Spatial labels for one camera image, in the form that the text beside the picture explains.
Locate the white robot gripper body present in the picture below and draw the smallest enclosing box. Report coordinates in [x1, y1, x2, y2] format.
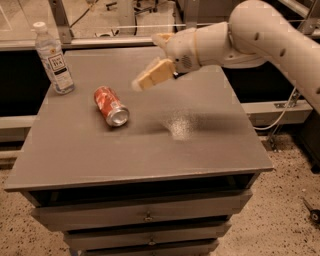
[166, 28, 200, 73]

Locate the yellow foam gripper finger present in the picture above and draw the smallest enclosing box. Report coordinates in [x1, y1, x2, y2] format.
[151, 33, 173, 48]
[131, 58, 176, 91]

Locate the orange soda can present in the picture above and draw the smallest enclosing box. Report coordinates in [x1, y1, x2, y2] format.
[94, 86, 129, 127]

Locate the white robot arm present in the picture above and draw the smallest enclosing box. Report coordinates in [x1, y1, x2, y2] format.
[132, 0, 320, 112]

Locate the grey drawer cabinet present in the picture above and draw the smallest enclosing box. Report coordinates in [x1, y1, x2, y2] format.
[3, 45, 275, 256]

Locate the clear plastic water bottle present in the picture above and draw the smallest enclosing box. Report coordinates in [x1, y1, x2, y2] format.
[33, 22, 75, 94]

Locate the top grey drawer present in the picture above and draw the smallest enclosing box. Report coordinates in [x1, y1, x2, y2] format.
[32, 189, 252, 231]

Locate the grey drawer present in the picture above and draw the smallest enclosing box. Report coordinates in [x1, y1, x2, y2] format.
[64, 222, 231, 250]
[32, 189, 252, 231]
[81, 239, 218, 256]

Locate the middle grey drawer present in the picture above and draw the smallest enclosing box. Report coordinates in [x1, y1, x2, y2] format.
[64, 222, 231, 250]

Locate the bottom grey drawer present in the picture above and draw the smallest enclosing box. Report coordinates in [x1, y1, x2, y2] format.
[81, 239, 218, 256]

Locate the black tool on floor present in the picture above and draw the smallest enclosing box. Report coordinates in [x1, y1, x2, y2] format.
[302, 198, 320, 224]

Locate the white cable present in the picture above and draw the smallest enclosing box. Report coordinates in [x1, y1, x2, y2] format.
[252, 87, 298, 132]

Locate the grey metal railing frame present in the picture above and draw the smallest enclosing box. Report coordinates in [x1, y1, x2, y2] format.
[0, 0, 320, 52]

